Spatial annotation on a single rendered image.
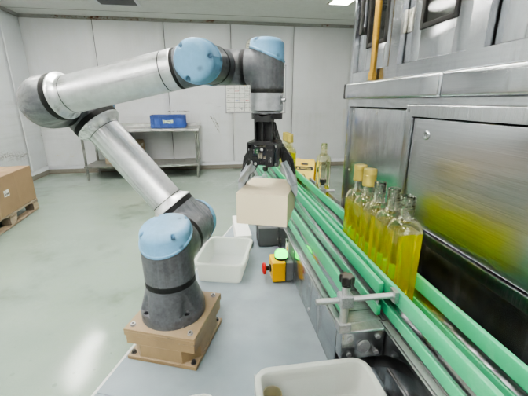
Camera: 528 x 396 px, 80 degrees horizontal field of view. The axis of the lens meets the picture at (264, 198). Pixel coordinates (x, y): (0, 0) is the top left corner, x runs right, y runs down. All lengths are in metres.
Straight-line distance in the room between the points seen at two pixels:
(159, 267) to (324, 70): 6.36
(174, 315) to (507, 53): 0.84
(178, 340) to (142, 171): 0.41
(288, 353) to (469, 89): 0.70
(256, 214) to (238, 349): 0.34
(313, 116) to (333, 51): 1.28
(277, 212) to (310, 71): 6.12
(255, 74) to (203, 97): 5.78
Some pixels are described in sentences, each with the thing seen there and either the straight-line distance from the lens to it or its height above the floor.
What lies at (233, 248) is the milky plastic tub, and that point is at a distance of 1.24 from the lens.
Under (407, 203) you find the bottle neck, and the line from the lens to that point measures 0.70.
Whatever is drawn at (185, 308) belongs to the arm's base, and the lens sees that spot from 0.79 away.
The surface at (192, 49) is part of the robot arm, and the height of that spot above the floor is 1.41.
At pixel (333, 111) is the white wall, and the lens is 6.91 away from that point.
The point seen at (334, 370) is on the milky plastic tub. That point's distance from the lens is 0.71.
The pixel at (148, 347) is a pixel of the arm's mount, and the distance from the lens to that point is 0.84.
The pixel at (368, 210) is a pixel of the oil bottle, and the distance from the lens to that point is 0.81.
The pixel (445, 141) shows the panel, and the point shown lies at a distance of 0.84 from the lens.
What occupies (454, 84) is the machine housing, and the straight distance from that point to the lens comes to 0.84.
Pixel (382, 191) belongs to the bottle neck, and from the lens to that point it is 0.80.
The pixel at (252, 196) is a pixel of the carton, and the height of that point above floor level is 1.12.
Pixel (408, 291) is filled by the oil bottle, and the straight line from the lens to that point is 0.78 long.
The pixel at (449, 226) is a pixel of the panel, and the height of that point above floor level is 1.06.
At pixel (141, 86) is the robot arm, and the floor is 1.35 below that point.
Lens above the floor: 1.33
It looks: 17 degrees down
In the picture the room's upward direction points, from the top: straight up
